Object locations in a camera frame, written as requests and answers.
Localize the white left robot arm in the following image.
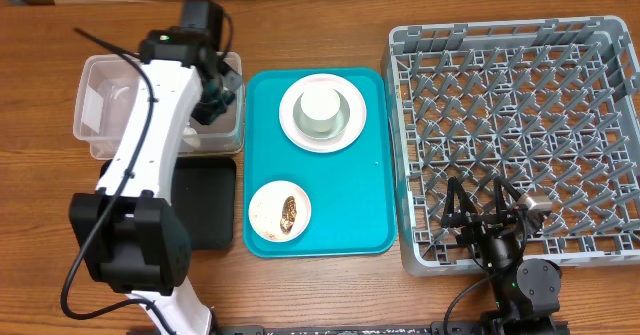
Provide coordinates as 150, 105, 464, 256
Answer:
60, 0, 243, 334

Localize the brown food scrap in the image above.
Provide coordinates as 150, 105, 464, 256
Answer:
280, 196, 297, 234

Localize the grey dish rack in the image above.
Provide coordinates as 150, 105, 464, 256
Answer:
382, 16, 639, 276

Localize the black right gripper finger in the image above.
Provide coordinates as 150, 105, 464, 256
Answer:
493, 176, 522, 214
444, 177, 477, 215

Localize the black tray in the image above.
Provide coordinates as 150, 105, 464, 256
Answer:
85, 157, 236, 261

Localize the teal tray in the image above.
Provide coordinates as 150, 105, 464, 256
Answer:
243, 67, 397, 258

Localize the clear plastic bin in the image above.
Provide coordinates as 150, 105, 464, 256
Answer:
73, 55, 245, 160

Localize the white plate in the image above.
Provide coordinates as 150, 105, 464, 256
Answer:
279, 73, 367, 153

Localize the white bowl under cup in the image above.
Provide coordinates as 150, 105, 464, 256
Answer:
293, 93, 350, 141

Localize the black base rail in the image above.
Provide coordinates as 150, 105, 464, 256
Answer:
218, 321, 571, 335

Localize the small pink bowl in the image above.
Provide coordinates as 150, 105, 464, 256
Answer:
248, 180, 312, 243

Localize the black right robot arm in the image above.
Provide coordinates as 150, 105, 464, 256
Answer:
441, 176, 570, 334

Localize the white tissue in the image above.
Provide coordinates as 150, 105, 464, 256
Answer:
182, 126, 201, 149

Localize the cream paper cup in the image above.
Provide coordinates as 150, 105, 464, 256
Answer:
301, 85, 340, 131

